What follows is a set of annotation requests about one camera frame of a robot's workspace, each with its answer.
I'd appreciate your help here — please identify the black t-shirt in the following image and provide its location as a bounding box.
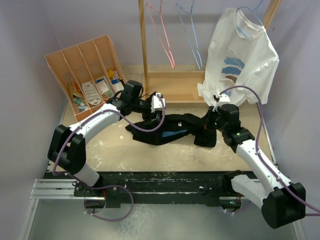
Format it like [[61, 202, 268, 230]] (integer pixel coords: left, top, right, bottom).
[[125, 113, 217, 148]]

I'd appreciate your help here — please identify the blue wire hanger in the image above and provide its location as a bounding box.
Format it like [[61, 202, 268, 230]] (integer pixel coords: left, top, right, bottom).
[[176, 0, 204, 70]]

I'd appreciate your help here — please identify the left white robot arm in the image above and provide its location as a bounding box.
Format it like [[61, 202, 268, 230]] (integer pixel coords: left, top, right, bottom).
[[47, 80, 166, 196]]

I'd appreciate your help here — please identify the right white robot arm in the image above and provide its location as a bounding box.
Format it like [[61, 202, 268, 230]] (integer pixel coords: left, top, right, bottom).
[[205, 103, 306, 229]]

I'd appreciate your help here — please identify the white t-shirt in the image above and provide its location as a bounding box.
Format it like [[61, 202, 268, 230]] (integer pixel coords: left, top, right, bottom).
[[197, 8, 280, 106]]

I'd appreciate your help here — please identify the blue hanger under white shirt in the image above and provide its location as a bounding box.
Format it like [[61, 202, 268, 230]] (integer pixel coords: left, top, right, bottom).
[[235, 0, 265, 38]]

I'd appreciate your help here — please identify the wooden clothes rack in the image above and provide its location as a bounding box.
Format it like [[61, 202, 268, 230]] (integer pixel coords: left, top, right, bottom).
[[137, 0, 283, 108]]

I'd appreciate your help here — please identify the white red box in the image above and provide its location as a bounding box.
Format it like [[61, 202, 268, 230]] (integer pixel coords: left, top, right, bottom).
[[96, 80, 113, 98]]

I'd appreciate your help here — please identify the white paper card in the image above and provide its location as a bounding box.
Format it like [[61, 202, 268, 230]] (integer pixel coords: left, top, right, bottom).
[[81, 81, 102, 106]]

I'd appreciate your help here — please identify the spiral notebook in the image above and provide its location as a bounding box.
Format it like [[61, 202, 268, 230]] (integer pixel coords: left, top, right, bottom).
[[68, 81, 84, 98]]

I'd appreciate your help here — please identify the pink desk organizer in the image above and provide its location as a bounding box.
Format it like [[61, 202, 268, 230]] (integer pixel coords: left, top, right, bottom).
[[45, 34, 127, 122]]

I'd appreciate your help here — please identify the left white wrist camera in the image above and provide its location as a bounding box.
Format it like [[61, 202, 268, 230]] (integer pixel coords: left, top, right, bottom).
[[150, 92, 166, 113]]

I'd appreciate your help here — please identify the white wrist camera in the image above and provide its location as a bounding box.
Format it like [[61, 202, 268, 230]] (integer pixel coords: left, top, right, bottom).
[[212, 93, 230, 112], [150, 92, 166, 113]]

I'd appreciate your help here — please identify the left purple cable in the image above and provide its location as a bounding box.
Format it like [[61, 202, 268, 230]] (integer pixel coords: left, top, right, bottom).
[[51, 93, 167, 222]]

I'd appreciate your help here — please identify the purple cable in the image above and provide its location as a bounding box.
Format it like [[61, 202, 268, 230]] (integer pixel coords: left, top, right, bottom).
[[51, 93, 167, 222], [219, 85, 320, 217]]

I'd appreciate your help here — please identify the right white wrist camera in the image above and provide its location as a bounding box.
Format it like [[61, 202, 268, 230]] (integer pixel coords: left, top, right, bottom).
[[212, 93, 230, 112]]

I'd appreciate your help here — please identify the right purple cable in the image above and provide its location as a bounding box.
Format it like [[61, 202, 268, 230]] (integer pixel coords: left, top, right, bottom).
[[219, 85, 320, 217]]

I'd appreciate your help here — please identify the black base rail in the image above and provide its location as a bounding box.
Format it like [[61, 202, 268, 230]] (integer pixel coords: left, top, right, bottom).
[[42, 171, 278, 208]]

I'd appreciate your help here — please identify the pink wire hanger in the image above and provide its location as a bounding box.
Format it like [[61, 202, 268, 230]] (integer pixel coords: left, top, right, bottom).
[[146, 0, 176, 69]]

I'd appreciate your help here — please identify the aluminium frame rail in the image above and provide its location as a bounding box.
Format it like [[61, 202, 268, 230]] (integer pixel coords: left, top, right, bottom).
[[19, 179, 306, 240]]

